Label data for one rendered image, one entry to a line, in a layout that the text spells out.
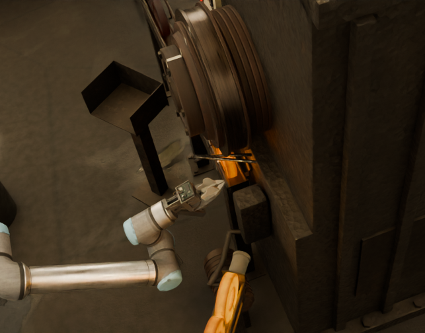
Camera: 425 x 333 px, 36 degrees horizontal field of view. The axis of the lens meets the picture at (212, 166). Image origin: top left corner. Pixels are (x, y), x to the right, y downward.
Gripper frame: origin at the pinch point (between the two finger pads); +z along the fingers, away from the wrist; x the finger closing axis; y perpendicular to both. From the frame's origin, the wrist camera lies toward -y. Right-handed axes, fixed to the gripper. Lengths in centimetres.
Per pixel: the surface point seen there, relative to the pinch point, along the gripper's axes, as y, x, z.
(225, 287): 6.6, -37.6, -10.2
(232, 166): 0.7, 3.6, 6.0
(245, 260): -5.7, -26.4, -4.1
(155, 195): -64, 57, -45
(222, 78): 48, -3, 21
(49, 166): -50, 98, -88
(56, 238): -49, 54, -93
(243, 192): 3.1, -9.1, 6.0
